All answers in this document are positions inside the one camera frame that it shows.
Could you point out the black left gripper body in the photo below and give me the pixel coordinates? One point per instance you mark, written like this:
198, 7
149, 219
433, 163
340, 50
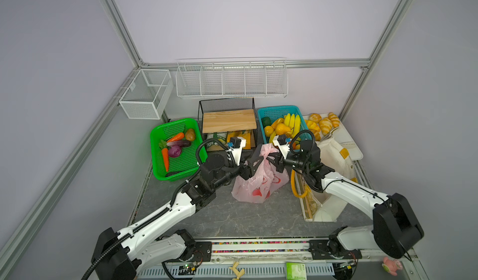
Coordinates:
244, 171

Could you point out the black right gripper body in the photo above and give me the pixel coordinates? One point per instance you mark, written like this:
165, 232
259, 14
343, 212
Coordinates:
292, 162

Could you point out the pink plastic grocery bag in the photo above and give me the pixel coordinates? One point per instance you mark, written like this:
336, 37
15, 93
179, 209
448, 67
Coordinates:
266, 180

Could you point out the cream canvas tote bag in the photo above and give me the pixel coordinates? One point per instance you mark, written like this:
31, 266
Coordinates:
325, 206

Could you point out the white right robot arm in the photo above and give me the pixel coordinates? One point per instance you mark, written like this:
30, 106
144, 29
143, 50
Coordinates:
395, 229

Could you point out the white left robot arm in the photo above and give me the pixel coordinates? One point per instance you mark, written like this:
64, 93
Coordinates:
123, 254

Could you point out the yellow striped croissant front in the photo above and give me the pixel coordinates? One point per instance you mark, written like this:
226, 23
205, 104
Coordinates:
317, 134

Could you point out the yellow croissant left back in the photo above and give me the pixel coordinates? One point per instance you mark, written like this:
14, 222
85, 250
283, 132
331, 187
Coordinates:
312, 125

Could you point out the yellow snack packet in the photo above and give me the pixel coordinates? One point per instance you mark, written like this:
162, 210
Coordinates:
246, 134

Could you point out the striped croissant middle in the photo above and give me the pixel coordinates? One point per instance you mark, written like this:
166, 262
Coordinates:
325, 125

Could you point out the yellow banana bunch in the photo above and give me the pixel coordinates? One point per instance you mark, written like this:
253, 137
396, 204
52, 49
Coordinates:
291, 120

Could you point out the white plastic tray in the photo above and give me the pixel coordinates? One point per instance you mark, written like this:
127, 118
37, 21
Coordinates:
341, 136

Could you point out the round bread roll back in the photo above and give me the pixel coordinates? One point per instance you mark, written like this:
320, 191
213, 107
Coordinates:
315, 117

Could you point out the green snack packet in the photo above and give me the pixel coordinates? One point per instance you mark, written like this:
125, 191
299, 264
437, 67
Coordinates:
218, 136

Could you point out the striped croissant far right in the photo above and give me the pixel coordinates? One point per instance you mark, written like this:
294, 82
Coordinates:
334, 119

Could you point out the green avocado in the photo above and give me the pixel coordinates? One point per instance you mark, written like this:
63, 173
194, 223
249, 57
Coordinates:
266, 121

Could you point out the teal plastic fruit basket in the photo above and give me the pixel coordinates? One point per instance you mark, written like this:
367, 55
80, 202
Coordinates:
277, 112

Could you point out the brown potato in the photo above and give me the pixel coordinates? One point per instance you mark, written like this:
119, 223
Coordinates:
190, 135

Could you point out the pale purple long eggplant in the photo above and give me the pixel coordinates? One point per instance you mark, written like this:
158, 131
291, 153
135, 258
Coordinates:
180, 143

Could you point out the green plastic vegetable basket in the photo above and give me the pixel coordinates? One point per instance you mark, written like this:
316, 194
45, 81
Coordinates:
186, 164

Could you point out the carrot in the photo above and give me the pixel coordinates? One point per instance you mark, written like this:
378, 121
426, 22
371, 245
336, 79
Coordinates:
177, 137
165, 154

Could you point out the small white mesh basket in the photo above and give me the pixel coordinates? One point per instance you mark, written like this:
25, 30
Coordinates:
147, 95

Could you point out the pink toy on floor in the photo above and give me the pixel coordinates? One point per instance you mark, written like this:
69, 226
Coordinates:
391, 266

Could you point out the black wire wooden shelf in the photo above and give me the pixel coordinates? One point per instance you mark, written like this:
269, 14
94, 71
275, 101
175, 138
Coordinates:
227, 115

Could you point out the long white wire basket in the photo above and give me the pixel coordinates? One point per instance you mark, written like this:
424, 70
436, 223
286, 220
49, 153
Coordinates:
232, 77

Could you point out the green card on rail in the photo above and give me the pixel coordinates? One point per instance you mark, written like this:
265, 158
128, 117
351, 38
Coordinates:
296, 271

